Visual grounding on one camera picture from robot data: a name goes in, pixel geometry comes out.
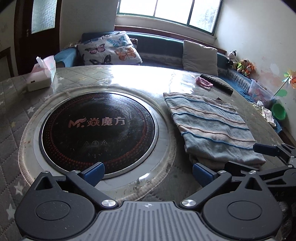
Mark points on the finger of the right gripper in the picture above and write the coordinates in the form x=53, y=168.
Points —
x=240, y=170
x=268, y=150

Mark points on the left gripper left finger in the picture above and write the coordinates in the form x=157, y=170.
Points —
x=83, y=183

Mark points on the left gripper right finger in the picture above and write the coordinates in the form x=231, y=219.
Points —
x=211, y=182

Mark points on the green plastic bowl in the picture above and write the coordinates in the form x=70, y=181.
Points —
x=278, y=111

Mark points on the quilted grey table cover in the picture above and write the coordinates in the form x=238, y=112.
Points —
x=37, y=202

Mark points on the black round induction cooktop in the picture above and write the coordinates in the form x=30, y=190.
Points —
x=113, y=128

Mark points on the clear plastic storage box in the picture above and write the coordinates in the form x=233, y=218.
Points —
x=259, y=93

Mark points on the colourful pinwheel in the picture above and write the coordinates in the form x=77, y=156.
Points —
x=289, y=81

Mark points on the black remote control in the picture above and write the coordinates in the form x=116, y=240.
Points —
x=218, y=84

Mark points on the plush toys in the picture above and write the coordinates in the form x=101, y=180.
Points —
x=244, y=66

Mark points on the pink tissue box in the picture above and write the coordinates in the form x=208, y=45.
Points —
x=42, y=74

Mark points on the beige plain cushion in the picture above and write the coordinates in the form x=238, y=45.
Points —
x=199, y=58

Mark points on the butterfly print pillow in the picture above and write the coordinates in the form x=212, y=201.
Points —
x=111, y=49

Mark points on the blue sofa bench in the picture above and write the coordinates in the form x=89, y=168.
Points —
x=160, y=51

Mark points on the dark wooden door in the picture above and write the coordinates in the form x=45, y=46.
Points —
x=36, y=32

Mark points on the window with green frame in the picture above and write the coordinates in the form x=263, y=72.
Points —
x=200, y=15

